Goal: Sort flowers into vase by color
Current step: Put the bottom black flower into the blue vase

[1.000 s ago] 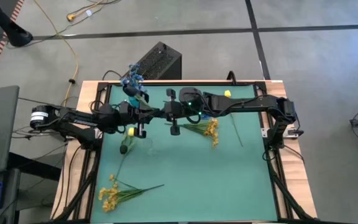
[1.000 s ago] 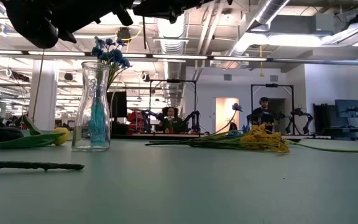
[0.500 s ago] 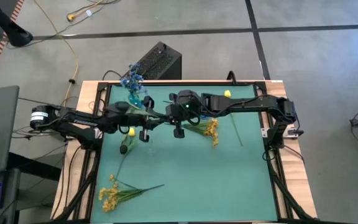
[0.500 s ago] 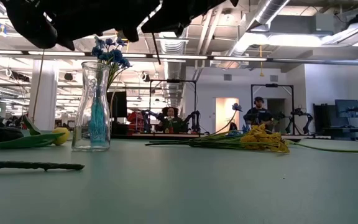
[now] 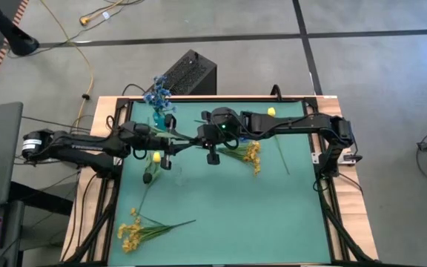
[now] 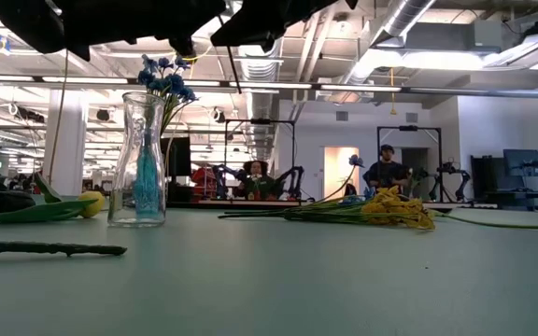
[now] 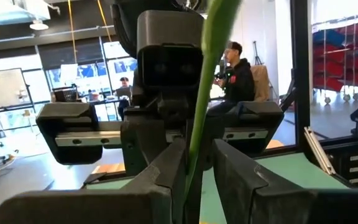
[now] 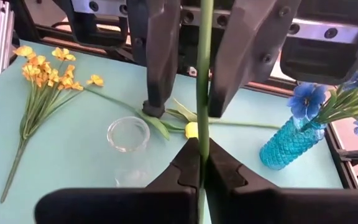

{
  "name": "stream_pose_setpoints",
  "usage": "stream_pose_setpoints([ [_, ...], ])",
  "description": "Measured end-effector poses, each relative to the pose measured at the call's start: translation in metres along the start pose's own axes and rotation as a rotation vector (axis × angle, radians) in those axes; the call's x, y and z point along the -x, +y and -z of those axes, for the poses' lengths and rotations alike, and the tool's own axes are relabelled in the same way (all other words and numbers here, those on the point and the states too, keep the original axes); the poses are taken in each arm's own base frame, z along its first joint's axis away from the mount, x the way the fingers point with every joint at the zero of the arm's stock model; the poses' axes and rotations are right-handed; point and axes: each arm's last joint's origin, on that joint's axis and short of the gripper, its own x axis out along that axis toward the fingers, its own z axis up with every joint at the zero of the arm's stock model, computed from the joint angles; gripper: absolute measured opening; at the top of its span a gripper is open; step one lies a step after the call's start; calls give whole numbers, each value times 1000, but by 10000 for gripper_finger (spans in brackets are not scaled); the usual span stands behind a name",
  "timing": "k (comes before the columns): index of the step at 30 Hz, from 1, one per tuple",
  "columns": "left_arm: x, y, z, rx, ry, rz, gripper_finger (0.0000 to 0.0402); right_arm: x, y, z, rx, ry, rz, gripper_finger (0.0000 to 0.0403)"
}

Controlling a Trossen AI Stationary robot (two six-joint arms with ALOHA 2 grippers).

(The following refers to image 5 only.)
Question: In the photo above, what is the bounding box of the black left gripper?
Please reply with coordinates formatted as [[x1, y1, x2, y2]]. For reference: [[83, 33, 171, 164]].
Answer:
[[119, 114, 191, 171]]

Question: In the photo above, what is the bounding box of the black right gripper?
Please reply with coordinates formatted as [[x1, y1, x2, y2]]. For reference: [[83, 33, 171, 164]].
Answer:
[[189, 108, 242, 166]]

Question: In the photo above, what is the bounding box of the yellow tulip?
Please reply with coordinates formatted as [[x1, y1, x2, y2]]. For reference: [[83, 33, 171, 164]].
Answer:
[[266, 106, 291, 176], [137, 151, 162, 214]]

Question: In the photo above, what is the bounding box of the dark tulip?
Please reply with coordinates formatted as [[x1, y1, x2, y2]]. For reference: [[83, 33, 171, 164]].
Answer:
[[142, 162, 156, 185]]

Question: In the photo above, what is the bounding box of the yellow flower bunch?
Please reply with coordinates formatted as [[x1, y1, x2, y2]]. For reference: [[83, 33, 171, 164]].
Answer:
[[116, 207, 197, 254], [216, 139, 262, 177]]

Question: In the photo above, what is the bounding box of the clear glass vase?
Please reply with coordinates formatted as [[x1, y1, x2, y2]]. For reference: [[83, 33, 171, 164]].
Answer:
[[170, 165, 189, 187]]

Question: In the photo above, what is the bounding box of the teal vase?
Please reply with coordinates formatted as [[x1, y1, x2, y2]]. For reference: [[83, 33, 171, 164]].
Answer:
[[152, 110, 167, 131]]

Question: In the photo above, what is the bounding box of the green table mat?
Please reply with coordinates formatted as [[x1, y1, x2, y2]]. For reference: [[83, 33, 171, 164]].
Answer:
[[107, 99, 332, 266]]

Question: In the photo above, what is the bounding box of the black stand leg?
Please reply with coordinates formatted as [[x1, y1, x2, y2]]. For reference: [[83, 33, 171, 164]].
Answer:
[[0, 0, 41, 57]]

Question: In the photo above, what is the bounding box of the black cable loop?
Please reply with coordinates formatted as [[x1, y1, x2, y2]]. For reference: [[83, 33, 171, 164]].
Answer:
[[270, 84, 284, 102]]

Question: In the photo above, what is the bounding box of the yellow floor cable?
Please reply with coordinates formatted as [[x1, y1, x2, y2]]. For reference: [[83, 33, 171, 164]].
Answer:
[[38, 0, 96, 125]]

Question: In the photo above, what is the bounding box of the yellow cable with plug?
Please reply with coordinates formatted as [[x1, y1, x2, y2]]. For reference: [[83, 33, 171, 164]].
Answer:
[[79, 0, 146, 27]]

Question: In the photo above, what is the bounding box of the wooden table with black frame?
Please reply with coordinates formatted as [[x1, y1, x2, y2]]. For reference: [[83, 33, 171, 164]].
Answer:
[[60, 94, 380, 267]]

